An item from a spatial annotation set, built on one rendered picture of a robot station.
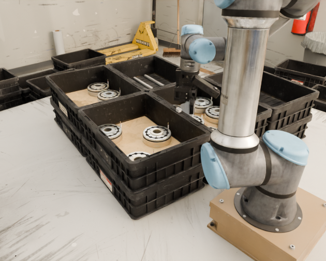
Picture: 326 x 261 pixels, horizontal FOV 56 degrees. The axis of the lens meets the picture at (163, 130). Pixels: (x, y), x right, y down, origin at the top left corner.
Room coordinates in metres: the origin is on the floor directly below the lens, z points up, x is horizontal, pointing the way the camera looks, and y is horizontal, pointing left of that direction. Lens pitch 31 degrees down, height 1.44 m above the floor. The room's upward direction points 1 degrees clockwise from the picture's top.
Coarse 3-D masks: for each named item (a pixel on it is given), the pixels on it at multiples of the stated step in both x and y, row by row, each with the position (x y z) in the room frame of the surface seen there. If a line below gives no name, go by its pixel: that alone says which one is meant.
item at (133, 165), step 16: (128, 96) 1.11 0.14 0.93; (80, 112) 0.97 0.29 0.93; (176, 112) 0.98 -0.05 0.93; (96, 128) 0.86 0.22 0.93; (112, 144) 0.76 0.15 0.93; (176, 144) 0.77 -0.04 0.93; (192, 144) 0.79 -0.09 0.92; (128, 160) 0.69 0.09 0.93; (144, 160) 0.69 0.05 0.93; (160, 160) 0.72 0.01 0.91
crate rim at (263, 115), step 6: (204, 78) 1.31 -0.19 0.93; (174, 84) 1.24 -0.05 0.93; (216, 84) 1.24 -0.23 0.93; (156, 90) 1.17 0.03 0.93; (156, 96) 1.11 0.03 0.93; (168, 102) 1.06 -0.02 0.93; (174, 108) 1.01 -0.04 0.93; (264, 108) 1.02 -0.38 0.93; (270, 108) 1.02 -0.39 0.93; (186, 114) 0.96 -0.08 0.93; (258, 114) 0.97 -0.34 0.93; (264, 114) 0.97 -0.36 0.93; (270, 114) 0.99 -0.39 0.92; (192, 120) 0.92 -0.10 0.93; (258, 120) 0.96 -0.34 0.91; (204, 126) 0.88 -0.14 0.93; (210, 132) 0.85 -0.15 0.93
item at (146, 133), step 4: (148, 128) 0.98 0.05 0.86; (152, 128) 0.98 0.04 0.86; (164, 128) 0.98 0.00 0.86; (144, 132) 0.95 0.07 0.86; (148, 132) 0.95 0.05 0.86; (164, 132) 0.95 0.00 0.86; (168, 132) 0.95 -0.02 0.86; (144, 136) 0.92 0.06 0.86; (148, 136) 0.92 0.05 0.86; (152, 136) 0.92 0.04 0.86; (156, 136) 0.92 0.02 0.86; (160, 136) 0.92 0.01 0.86; (164, 136) 0.93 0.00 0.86; (168, 136) 0.92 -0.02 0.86; (152, 140) 0.90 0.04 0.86; (156, 140) 0.90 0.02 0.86; (160, 140) 0.90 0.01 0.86
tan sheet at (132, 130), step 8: (136, 120) 1.10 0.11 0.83; (144, 120) 1.10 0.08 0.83; (128, 128) 1.03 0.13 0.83; (136, 128) 1.03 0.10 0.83; (144, 128) 1.03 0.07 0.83; (128, 136) 0.97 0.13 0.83; (136, 136) 0.97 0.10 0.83; (120, 144) 0.92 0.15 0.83; (128, 144) 0.92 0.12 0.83; (136, 144) 0.92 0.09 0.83; (144, 144) 0.92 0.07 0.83; (168, 144) 0.92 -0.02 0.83; (128, 152) 0.87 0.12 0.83; (152, 152) 0.87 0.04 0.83
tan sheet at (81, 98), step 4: (72, 92) 1.37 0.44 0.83; (76, 92) 1.37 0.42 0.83; (80, 92) 1.37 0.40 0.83; (84, 92) 1.37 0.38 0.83; (68, 96) 1.32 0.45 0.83; (72, 96) 1.32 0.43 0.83; (76, 96) 1.32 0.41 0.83; (80, 96) 1.32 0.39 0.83; (84, 96) 1.32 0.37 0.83; (88, 96) 1.32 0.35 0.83; (92, 96) 1.32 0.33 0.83; (72, 100) 1.27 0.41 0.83; (76, 100) 1.27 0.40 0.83; (80, 100) 1.28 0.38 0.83; (84, 100) 1.28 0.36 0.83; (88, 100) 1.28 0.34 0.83; (92, 100) 1.28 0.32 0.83; (96, 100) 1.28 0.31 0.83; (76, 104) 1.24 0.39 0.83; (80, 104) 1.24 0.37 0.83; (84, 104) 1.24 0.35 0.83; (88, 104) 1.24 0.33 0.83
